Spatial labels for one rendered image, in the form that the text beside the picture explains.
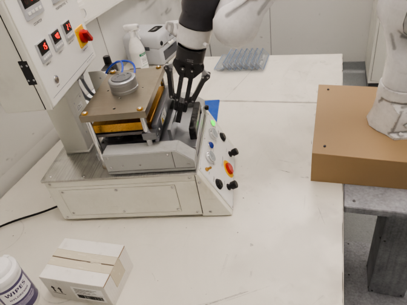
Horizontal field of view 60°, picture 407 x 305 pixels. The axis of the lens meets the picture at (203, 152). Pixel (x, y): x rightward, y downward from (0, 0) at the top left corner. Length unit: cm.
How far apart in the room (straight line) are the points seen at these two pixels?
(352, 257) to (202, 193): 108
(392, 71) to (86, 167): 91
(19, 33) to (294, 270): 84
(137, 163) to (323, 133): 58
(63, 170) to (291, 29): 266
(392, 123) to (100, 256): 89
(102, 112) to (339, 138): 70
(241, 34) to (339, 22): 261
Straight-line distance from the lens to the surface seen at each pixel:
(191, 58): 91
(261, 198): 110
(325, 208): 108
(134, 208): 109
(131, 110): 91
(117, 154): 97
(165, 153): 92
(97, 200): 110
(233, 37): 79
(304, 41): 342
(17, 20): 89
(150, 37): 194
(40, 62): 93
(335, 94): 134
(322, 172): 113
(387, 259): 162
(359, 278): 184
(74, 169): 110
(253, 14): 79
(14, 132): 151
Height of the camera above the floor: 153
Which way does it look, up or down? 37 degrees down
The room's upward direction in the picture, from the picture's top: 11 degrees counter-clockwise
